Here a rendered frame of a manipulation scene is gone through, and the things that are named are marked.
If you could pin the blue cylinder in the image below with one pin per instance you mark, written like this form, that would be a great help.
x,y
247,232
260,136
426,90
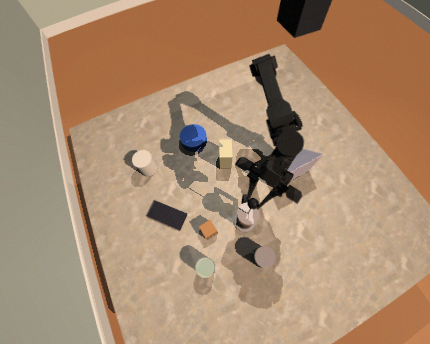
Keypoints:
x,y
193,137

